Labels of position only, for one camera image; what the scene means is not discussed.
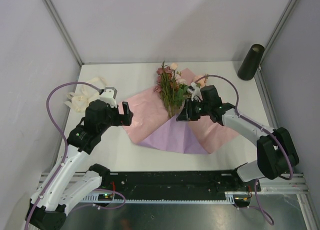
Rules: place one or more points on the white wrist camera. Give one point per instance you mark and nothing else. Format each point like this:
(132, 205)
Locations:
(108, 95)
(195, 92)

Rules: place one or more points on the purple wrapping paper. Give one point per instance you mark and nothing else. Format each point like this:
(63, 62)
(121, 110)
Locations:
(174, 136)

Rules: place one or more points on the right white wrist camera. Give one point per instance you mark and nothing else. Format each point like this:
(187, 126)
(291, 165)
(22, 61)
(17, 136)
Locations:
(195, 92)

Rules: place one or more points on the pink artificial flower bunch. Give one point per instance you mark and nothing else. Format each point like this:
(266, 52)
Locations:
(171, 88)

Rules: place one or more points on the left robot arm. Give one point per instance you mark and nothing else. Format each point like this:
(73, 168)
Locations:
(54, 200)

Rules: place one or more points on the cream printed ribbon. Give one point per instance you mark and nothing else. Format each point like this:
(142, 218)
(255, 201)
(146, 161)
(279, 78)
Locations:
(78, 102)

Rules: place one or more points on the pink wrapping paper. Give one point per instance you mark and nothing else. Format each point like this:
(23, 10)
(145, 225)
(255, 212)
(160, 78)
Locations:
(165, 119)

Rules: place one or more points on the black cylindrical vase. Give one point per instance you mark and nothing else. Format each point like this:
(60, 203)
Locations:
(251, 62)

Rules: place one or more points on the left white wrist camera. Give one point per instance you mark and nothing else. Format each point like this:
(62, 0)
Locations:
(108, 95)

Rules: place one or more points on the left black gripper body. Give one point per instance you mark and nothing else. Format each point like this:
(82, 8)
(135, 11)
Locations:
(113, 118)

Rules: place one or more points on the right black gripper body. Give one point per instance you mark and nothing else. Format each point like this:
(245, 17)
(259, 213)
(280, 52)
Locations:
(195, 109)

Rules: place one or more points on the white slotted cable duct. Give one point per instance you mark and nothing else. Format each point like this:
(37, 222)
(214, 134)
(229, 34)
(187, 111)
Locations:
(105, 198)

